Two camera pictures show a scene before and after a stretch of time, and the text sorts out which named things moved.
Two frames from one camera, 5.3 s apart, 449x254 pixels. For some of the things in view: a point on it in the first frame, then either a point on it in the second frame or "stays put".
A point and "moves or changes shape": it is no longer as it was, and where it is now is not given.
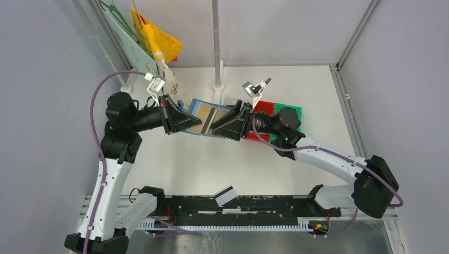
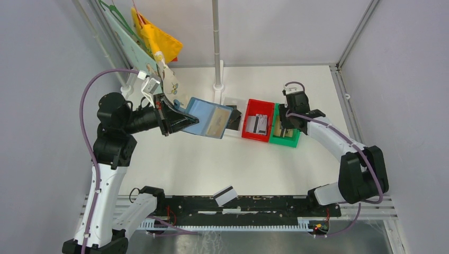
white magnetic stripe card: (225, 195) stays put
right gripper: (233, 129) -> (283, 110)
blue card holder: (222, 111) stays put
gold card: (206, 113) moves or changes shape
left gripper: (174, 119) stays put
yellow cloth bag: (160, 41) stays put
